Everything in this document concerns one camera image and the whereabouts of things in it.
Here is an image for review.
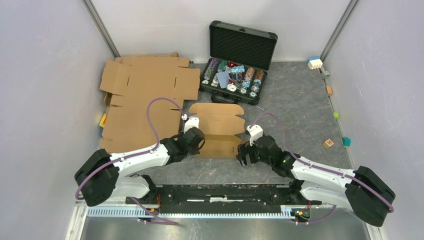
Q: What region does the brown cardboard box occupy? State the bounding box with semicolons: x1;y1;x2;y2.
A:
189;102;245;159

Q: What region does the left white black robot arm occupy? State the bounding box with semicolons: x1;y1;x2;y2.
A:
74;127;205;207

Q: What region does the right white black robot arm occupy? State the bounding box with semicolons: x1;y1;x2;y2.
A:
236;135;396;227

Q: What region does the wooden letter H block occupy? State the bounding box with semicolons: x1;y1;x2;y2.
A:
322;139;335;149

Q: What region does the teal small block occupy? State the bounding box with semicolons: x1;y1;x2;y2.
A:
342;136;351;148

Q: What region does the stack of cardboard blanks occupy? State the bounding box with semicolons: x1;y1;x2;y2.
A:
99;54;201;153

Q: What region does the orange small block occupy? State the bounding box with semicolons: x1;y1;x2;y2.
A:
326;85;333;97

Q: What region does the yellow orange block at left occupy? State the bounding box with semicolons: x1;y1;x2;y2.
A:
99;113;107;128

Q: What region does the black poker chip case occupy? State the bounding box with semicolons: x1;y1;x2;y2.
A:
199;20;278;105

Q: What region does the grey small block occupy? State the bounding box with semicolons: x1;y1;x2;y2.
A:
320;70;331;79

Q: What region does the blue white toy block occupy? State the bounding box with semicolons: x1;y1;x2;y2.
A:
306;56;323;70

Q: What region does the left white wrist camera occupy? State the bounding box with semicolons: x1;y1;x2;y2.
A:
181;114;200;133

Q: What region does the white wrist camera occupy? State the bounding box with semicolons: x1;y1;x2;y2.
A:
181;114;200;133
246;124;264;146

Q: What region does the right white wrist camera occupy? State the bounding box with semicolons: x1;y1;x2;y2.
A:
246;124;264;146

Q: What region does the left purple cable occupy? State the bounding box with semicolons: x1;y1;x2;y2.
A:
74;97;187;227

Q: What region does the purple cable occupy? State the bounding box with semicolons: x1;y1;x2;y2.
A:
248;112;395;226
74;97;187;227

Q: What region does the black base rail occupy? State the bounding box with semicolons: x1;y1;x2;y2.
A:
138;184;321;214

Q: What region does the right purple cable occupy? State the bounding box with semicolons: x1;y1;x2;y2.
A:
248;112;395;226

